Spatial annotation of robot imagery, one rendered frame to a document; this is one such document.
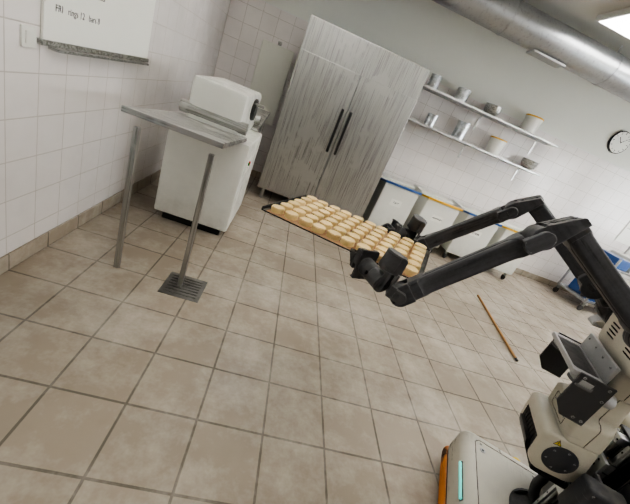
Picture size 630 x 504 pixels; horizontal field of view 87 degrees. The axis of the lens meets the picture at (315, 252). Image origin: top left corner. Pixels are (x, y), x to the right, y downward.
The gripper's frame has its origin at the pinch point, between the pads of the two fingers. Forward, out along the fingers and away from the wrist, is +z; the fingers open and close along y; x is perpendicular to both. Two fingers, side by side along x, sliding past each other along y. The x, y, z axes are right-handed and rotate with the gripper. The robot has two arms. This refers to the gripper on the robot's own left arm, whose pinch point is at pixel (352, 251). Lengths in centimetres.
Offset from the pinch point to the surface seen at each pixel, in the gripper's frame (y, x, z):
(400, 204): 44, 241, 270
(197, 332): 97, -28, 67
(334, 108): -39, 109, 288
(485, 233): 43, 367, 225
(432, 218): 48, 289, 253
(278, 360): 98, 17, 47
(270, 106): -12, 67, 394
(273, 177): 59, 69, 304
